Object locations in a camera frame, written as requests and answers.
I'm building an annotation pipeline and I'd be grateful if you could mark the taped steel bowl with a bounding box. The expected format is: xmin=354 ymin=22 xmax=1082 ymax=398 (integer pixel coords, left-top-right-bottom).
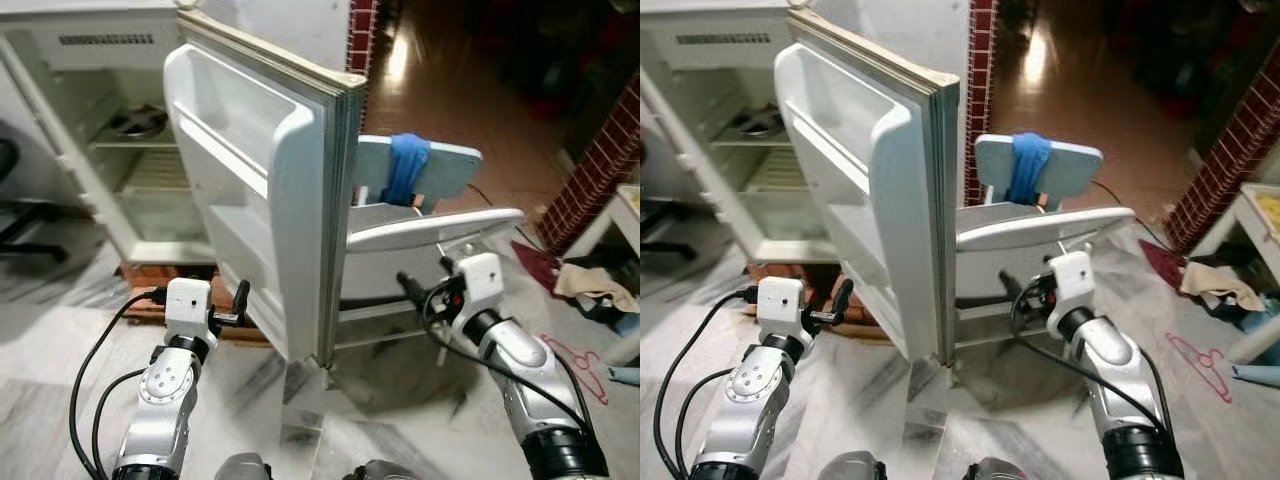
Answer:
xmin=727 ymin=104 xmax=787 ymax=140
xmin=107 ymin=104 xmax=170 ymax=140

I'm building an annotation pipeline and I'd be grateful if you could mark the white fridge door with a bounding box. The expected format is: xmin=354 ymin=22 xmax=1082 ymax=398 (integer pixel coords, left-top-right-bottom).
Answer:
xmin=772 ymin=9 xmax=963 ymax=364
xmin=162 ymin=9 xmax=370 ymax=367

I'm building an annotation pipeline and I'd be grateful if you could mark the clear fridge crisper drawer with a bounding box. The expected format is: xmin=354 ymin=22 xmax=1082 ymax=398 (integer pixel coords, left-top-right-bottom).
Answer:
xmin=114 ymin=150 xmax=217 ymax=247
xmin=735 ymin=150 xmax=836 ymax=245

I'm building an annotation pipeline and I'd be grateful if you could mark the white fridge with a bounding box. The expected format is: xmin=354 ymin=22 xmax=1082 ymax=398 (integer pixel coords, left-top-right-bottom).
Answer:
xmin=0 ymin=0 xmax=353 ymax=273
xmin=640 ymin=0 xmax=941 ymax=269

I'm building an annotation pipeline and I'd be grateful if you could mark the pale blue plastic chair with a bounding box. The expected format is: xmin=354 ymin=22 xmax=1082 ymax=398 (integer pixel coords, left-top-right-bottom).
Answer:
xmin=950 ymin=132 xmax=1138 ymax=346
xmin=335 ymin=132 xmax=527 ymax=349

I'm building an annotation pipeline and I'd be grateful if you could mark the maroon cloth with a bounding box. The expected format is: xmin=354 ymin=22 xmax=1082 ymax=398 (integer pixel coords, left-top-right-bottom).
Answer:
xmin=509 ymin=239 xmax=563 ymax=293
xmin=1139 ymin=237 xmax=1188 ymax=292

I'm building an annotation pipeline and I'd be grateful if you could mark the blue cloth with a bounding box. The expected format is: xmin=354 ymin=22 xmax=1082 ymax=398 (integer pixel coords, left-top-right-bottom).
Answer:
xmin=381 ymin=132 xmax=432 ymax=207
xmin=1009 ymin=131 xmax=1054 ymax=207

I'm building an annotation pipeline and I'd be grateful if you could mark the beige cloth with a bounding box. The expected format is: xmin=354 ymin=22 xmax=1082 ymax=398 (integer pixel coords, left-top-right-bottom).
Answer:
xmin=554 ymin=261 xmax=640 ymax=313
xmin=1179 ymin=261 xmax=1264 ymax=312

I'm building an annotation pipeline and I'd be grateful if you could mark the silver left robot leg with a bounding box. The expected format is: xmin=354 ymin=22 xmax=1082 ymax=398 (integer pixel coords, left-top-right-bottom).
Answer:
xmin=814 ymin=450 xmax=887 ymax=480
xmin=214 ymin=452 xmax=274 ymax=480

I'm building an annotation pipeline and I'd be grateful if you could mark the silver robot leg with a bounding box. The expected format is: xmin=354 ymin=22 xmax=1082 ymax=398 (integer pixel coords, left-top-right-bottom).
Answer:
xmin=814 ymin=450 xmax=887 ymax=480
xmin=344 ymin=459 xmax=422 ymax=480
xmin=214 ymin=452 xmax=274 ymax=480
xmin=964 ymin=457 xmax=1027 ymax=480

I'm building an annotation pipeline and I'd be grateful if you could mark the pink clothes hanger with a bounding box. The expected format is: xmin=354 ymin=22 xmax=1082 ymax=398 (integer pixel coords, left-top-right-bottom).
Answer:
xmin=539 ymin=334 xmax=610 ymax=407
xmin=1164 ymin=332 xmax=1234 ymax=404

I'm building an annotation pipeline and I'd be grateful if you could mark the silver right robot leg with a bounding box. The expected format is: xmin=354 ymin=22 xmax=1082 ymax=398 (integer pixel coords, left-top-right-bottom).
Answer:
xmin=344 ymin=459 xmax=422 ymax=480
xmin=964 ymin=457 xmax=1027 ymax=480

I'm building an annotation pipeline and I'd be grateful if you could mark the black chair base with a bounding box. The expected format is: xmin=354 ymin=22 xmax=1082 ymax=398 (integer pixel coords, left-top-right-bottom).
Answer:
xmin=640 ymin=190 xmax=696 ymax=263
xmin=0 ymin=138 xmax=73 ymax=267

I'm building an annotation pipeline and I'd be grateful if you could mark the white side table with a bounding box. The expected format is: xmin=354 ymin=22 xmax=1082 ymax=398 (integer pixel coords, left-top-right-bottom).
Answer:
xmin=1194 ymin=182 xmax=1280 ymax=293
xmin=614 ymin=184 xmax=641 ymax=253

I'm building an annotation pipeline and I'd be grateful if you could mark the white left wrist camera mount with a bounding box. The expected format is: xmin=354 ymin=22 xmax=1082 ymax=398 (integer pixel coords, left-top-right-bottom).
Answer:
xmin=756 ymin=276 xmax=807 ymax=352
xmin=164 ymin=277 xmax=214 ymax=352

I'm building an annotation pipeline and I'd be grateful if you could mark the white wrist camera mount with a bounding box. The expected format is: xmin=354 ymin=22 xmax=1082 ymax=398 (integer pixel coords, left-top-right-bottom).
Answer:
xmin=1046 ymin=251 xmax=1097 ymax=320
xmin=756 ymin=276 xmax=807 ymax=352
xmin=164 ymin=277 xmax=214 ymax=352
xmin=454 ymin=252 xmax=505 ymax=322

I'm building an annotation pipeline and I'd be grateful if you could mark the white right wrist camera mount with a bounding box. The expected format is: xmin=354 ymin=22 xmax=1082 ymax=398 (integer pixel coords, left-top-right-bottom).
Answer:
xmin=1046 ymin=251 xmax=1097 ymax=320
xmin=454 ymin=252 xmax=505 ymax=322

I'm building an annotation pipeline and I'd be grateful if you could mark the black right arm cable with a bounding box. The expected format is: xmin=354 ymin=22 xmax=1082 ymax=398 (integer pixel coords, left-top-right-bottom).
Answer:
xmin=1010 ymin=283 xmax=1173 ymax=431
xmin=419 ymin=285 xmax=593 ymax=433

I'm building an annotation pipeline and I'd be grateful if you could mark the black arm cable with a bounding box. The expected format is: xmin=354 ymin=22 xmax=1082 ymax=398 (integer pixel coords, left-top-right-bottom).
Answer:
xmin=67 ymin=287 xmax=169 ymax=480
xmin=90 ymin=365 xmax=151 ymax=480
xmin=419 ymin=285 xmax=593 ymax=433
xmin=653 ymin=287 xmax=761 ymax=480
xmin=1010 ymin=283 xmax=1173 ymax=431
xmin=674 ymin=365 xmax=739 ymax=480

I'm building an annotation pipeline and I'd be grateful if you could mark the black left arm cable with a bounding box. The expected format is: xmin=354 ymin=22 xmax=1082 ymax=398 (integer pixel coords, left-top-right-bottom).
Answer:
xmin=653 ymin=287 xmax=761 ymax=480
xmin=67 ymin=287 xmax=169 ymax=480
xmin=674 ymin=365 xmax=739 ymax=480
xmin=90 ymin=365 xmax=151 ymax=480

